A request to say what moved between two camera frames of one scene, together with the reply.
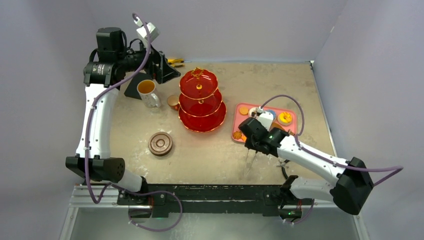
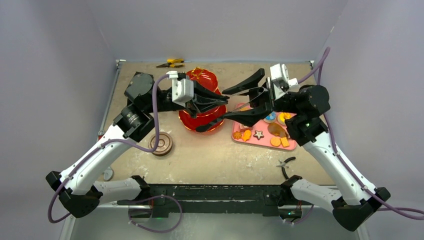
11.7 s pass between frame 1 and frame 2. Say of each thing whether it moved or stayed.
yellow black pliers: stayed
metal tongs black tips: moved
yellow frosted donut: stayed
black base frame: stayed
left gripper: moved
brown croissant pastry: stayed
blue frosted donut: stayed
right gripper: moved
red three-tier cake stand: stayed
